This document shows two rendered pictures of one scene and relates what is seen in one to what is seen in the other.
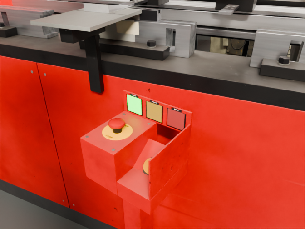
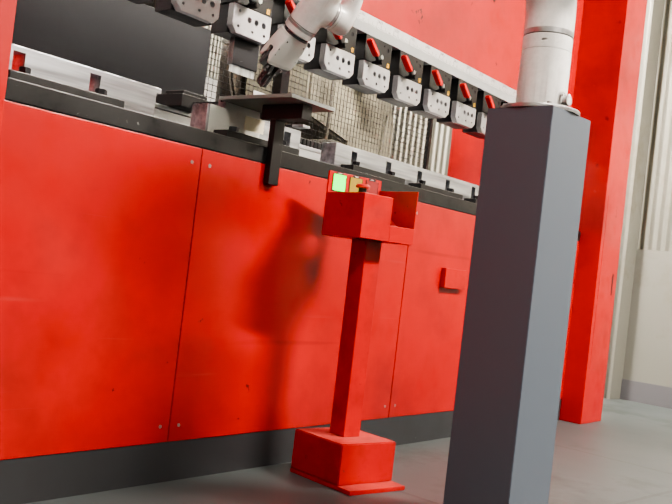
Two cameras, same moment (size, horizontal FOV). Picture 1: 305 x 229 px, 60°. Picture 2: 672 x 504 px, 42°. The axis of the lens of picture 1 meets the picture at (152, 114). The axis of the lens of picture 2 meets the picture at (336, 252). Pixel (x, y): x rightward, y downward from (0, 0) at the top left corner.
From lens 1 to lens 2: 2.50 m
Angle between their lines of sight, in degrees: 79
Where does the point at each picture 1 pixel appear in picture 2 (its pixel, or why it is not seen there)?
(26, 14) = (136, 87)
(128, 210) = (366, 280)
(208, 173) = (341, 272)
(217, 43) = not seen: outside the picture
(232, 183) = not seen: hidden behind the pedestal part
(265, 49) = (341, 157)
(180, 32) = (294, 137)
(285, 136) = not seen: hidden behind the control
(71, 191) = (183, 389)
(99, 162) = (379, 212)
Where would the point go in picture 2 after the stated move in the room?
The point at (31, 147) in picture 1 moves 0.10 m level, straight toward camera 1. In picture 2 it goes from (135, 311) to (178, 315)
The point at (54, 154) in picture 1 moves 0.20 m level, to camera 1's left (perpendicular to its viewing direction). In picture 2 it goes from (178, 309) to (142, 311)
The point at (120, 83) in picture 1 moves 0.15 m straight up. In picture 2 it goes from (288, 176) to (295, 123)
